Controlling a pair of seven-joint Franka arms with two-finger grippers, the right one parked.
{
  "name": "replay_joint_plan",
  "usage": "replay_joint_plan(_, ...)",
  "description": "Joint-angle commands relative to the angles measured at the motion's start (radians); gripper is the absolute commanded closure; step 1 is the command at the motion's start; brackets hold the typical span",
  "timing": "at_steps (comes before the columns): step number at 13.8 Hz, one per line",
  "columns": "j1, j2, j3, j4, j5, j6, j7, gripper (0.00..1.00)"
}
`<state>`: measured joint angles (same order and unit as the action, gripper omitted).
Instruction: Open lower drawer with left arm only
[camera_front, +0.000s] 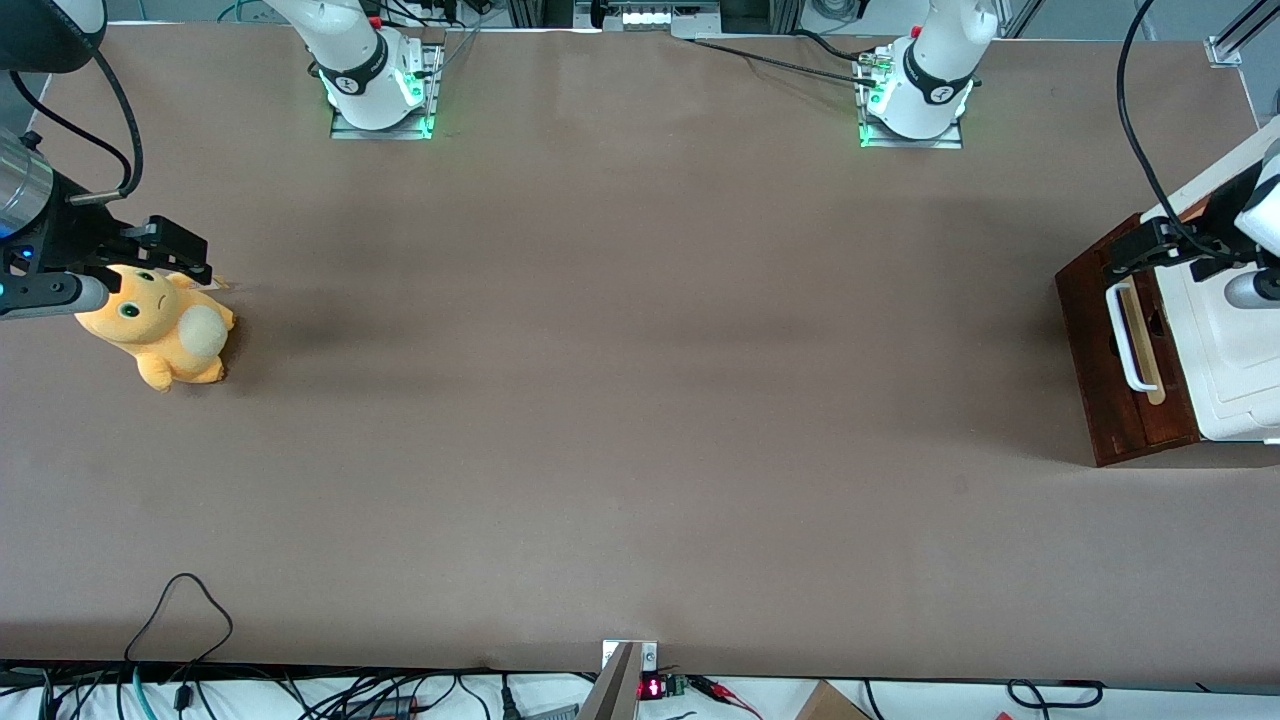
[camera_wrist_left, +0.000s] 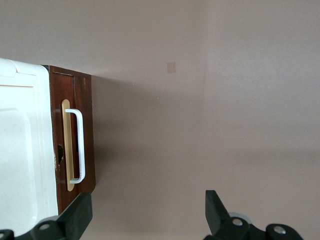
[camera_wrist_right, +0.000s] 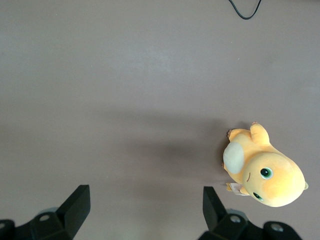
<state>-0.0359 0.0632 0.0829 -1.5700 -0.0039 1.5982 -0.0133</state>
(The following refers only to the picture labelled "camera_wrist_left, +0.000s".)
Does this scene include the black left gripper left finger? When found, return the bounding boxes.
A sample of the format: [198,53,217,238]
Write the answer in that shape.
[0,191,94,240]

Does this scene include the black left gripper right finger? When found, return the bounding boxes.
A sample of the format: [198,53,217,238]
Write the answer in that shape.
[203,189,305,240]

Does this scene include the white metal drawer handle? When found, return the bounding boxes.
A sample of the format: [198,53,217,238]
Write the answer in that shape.
[64,108,87,185]

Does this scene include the light wooden handle plate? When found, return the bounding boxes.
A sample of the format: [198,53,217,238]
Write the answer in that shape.
[61,99,76,192]

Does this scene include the dark wooden drawer with handle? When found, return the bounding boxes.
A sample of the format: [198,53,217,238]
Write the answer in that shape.
[55,73,76,213]

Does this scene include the plain dark wooden drawer front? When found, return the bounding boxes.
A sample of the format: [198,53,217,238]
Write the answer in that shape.
[73,74,97,200]

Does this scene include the dark wooden drawer cabinet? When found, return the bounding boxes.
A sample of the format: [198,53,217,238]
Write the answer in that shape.
[41,64,98,216]

